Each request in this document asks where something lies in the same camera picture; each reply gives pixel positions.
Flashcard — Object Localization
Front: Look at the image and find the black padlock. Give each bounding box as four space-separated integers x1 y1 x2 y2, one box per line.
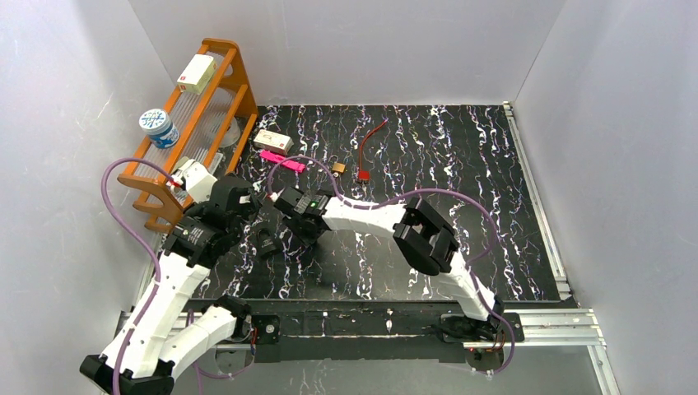
254 226 281 259

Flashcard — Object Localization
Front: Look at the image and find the brass padlock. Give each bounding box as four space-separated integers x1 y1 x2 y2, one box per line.
330 160 346 178

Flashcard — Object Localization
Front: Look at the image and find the red cable padlock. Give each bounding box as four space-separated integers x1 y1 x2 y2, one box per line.
356 119 388 184

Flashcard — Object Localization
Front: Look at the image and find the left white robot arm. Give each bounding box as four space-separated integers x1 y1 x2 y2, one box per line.
79 174 260 394

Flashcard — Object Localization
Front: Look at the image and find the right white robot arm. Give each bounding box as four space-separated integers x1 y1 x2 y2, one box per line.
269 188 504 342

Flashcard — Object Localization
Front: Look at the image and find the pink plastic tool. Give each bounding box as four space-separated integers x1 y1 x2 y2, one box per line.
259 150 305 173

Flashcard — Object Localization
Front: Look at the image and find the white stapler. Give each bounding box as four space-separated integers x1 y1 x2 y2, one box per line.
170 156 197 177

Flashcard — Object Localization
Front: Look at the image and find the clear glass bowl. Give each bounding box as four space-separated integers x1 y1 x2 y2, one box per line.
220 118 241 148

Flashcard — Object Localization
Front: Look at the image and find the small white cardboard box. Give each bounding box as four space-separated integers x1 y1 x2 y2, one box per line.
253 129 294 156

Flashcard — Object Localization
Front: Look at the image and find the orange wooden shelf rack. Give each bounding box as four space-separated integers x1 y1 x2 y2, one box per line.
117 38 259 234

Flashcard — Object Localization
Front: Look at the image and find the blue white round jar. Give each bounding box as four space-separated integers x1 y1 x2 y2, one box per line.
138 108 180 149

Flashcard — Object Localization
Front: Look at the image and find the white green box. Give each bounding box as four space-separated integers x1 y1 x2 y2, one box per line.
177 54 217 95

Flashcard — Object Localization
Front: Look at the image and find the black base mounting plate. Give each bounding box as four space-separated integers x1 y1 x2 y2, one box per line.
198 310 524 364

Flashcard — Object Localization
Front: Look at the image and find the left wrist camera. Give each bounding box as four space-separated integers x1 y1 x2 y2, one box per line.
166 161 217 203

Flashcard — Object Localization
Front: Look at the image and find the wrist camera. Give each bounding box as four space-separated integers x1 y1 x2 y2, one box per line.
166 161 217 203
268 189 284 202

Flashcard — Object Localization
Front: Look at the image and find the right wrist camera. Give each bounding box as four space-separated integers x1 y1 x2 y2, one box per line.
268 189 284 202

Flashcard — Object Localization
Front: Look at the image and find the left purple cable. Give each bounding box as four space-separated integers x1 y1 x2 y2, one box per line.
100 158 258 395

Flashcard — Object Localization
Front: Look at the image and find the purple cable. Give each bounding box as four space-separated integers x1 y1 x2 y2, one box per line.
266 155 516 377
100 158 258 395

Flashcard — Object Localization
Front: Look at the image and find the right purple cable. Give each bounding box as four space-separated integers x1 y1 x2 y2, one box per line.
266 155 516 377

